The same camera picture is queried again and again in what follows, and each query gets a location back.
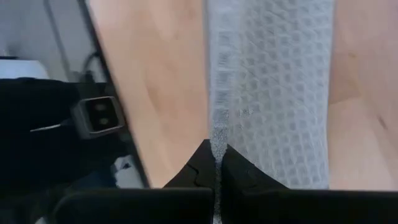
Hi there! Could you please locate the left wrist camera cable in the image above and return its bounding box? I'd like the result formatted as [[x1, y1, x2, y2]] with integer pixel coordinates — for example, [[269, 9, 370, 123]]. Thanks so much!
[[29, 121, 74, 133]]

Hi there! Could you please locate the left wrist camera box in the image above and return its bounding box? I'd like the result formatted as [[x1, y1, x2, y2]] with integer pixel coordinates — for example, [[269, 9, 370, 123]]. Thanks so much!
[[70, 95, 126, 140]]

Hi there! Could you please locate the grey microfiber waffle towel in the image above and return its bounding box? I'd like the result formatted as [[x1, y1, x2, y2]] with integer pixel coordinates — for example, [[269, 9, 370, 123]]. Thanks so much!
[[203, 0, 336, 224]]

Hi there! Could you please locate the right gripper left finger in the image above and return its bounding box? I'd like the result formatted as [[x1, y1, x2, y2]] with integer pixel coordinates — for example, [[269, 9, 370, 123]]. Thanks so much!
[[52, 139, 217, 224]]

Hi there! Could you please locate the black aluminium table frame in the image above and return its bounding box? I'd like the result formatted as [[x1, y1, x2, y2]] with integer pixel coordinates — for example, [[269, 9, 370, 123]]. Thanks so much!
[[76, 0, 152, 189]]

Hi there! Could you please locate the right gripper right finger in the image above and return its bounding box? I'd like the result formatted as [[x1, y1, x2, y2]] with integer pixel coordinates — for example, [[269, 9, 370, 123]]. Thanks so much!
[[220, 143, 398, 224]]

